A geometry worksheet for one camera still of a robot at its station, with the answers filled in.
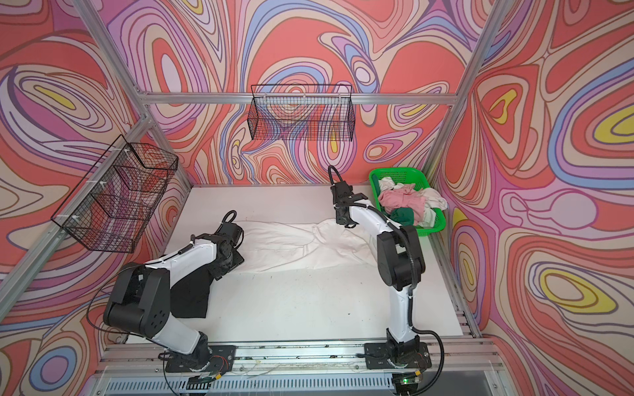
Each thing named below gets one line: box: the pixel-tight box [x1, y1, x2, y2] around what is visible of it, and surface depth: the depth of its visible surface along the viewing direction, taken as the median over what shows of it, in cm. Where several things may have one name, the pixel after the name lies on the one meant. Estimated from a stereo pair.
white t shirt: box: [222, 218, 379, 275], surface depth 99 cm
